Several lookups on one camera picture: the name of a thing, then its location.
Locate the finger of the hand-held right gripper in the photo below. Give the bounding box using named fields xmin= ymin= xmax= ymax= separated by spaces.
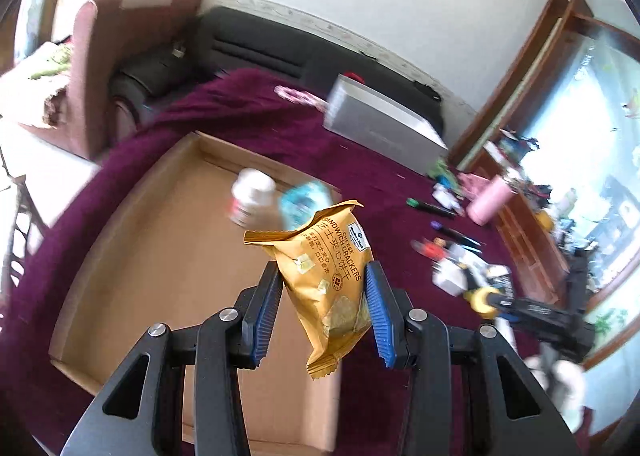
xmin=492 ymin=297 xmax=523 ymax=321

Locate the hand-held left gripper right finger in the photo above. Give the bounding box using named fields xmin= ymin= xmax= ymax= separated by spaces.
xmin=364 ymin=260 xmax=588 ymax=456

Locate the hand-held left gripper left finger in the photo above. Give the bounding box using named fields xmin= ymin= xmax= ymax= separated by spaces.
xmin=60 ymin=261 xmax=284 ymax=456

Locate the yellow black round item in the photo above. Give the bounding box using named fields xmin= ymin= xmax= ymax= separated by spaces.
xmin=462 ymin=286 xmax=501 ymax=319

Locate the black snack packet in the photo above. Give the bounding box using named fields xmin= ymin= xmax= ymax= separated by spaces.
xmin=470 ymin=263 xmax=513 ymax=297

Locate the yellow cracker packet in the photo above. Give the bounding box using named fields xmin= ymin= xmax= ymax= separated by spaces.
xmin=243 ymin=200 xmax=375 ymax=381

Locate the purple-capped black marker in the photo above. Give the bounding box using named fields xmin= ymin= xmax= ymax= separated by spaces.
xmin=430 ymin=221 xmax=483 ymax=247

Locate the cardboard box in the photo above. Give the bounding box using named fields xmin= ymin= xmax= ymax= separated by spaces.
xmin=48 ymin=131 xmax=343 ymax=456

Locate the person's right hand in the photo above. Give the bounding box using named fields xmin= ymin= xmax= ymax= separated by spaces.
xmin=525 ymin=356 xmax=587 ymax=437

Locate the white bottle black label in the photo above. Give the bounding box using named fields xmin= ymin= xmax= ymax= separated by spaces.
xmin=432 ymin=256 xmax=473 ymax=295

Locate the wooden cabinet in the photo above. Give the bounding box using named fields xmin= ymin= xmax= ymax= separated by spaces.
xmin=447 ymin=0 xmax=640 ymax=372

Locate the orange-capped black marker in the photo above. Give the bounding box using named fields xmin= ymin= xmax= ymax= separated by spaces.
xmin=411 ymin=237 xmax=448 ymax=259

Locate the pink thermos flask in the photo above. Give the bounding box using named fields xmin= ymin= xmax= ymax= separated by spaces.
xmin=467 ymin=175 xmax=518 ymax=225

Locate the green-capped black marker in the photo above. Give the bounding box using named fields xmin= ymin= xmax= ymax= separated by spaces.
xmin=406 ymin=197 xmax=458 ymax=217

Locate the white pill bottle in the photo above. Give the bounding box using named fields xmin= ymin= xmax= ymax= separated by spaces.
xmin=229 ymin=168 xmax=277 ymax=229

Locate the teal snack packet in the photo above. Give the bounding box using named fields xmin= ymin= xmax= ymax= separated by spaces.
xmin=277 ymin=181 xmax=342 ymax=231

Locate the pink plush toy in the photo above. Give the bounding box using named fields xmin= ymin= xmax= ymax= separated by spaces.
xmin=457 ymin=173 xmax=488 ymax=197

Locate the maroon blanket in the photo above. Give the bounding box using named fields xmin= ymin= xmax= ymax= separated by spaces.
xmin=10 ymin=66 xmax=596 ymax=456

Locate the grey rectangular box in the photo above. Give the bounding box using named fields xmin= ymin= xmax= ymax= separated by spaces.
xmin=322 ymin=74 xmax=449 ymax=177

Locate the pink patterned item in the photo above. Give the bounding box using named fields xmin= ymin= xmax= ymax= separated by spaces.
xmin=274 ymin=84 xmax=326 ymax=109

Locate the black bag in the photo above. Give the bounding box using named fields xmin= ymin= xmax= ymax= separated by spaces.
xmin=412 ymin=80 xmax=442 ymax=102
xmin=119 ymin=46 xmax=197 ymax=97

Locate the black sofa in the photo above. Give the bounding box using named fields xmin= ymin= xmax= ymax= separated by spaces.
xmin=107 ymin=6 xmax=446 ymax=137

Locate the brown pink armchair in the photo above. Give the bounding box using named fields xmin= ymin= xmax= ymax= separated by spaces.
xmin=20 ymin=0 xmax=203 ymax=161

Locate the floral cloth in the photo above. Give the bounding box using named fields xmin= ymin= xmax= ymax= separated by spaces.
xmin=0 ymin=42 xmax=72 ymax=129

